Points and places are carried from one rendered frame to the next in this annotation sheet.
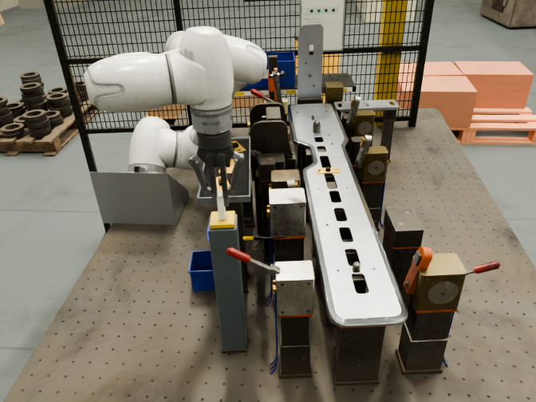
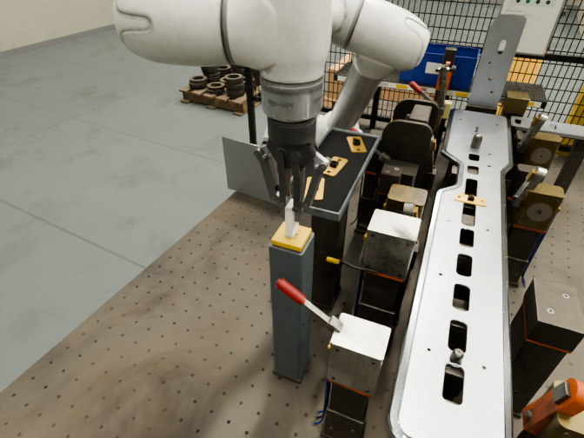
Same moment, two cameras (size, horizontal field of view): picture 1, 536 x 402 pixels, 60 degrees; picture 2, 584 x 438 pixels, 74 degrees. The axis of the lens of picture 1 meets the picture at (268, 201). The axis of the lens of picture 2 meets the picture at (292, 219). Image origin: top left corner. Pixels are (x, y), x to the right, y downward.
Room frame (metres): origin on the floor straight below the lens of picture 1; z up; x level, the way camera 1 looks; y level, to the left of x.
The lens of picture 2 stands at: (0.45, -0.10, 1.63)
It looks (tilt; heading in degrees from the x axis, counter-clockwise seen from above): 38 degrees down; 23
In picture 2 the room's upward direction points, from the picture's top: straight up
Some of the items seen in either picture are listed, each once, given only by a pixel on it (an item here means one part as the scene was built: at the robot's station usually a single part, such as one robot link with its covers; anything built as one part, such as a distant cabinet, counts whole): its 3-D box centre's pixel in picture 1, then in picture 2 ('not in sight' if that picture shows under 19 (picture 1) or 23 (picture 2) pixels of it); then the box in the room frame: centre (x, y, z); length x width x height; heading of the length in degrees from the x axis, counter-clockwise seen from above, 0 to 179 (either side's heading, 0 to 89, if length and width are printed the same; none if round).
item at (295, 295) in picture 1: (289, 323); (344, 387); (0.86, -0.04, 0.88); 0.12 x 0.07 x 0.36; 91
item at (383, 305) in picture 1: (330, 175); (472, 205); (1.43, -0.22, 1.00); 1.38 x 0.22 x 0.02; 1
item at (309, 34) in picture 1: (309, 63); (494, 63); (2.18, -0.22, 1.17); 0.12 x 0.01 x 0.34; 91
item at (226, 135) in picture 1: (215, 147); (291, 140); (0.96, 0.11, 1.35); 0.08 x 0.07 x 0.09; 91
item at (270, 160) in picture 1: (269, 211); (381, 228); (1.35, 0.00, 0.90); 0.05 x 0.05 x 0.40; 1
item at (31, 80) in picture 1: (36, 107); (239, 72); (4.31, 2.18, 0.22); 1.21 x 0.84 x 0.44; 173
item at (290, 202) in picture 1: (282, 253); (374, 288); (1.12, -0.04, 0.90); 0.13 x 0.08 x 0.41; 91
